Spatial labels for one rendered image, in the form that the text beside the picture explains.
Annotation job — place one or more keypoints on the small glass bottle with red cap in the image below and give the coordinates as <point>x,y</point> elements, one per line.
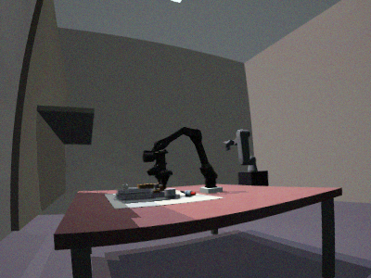
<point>189,193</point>

